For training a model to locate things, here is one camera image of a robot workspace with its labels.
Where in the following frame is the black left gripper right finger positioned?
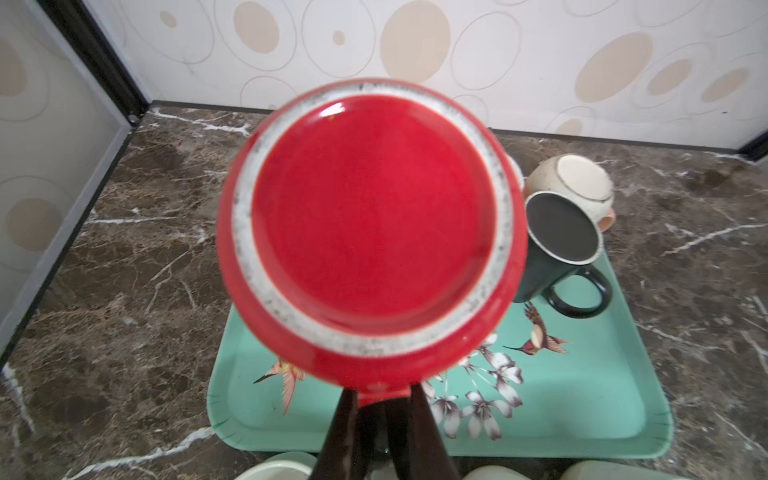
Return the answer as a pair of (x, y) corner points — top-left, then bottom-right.
(386, 384), (461, 480)

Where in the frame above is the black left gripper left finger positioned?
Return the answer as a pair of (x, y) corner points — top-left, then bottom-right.
(308, 389), (374, 480)

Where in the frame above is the light grey mug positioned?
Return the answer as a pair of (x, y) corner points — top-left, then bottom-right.
(236, 452), (317, 480)

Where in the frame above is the pink mug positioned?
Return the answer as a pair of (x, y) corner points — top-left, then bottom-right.
(463, 465), (530, 480)

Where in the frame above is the red mug black handle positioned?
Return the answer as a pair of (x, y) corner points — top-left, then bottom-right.
(217, 79), (528, 406)

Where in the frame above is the white round mug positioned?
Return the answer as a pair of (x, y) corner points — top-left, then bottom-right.
(560, 460), (686, 480)

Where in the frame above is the cream orange mug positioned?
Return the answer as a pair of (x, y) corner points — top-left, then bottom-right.
(524, 154), (616, 232)

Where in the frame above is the green floral bird tray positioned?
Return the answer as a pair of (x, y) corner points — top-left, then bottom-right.
(207, 290), (674, 459)

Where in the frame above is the black corner frame post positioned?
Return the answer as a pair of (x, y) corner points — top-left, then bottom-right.
(36, 0), (150, 126)

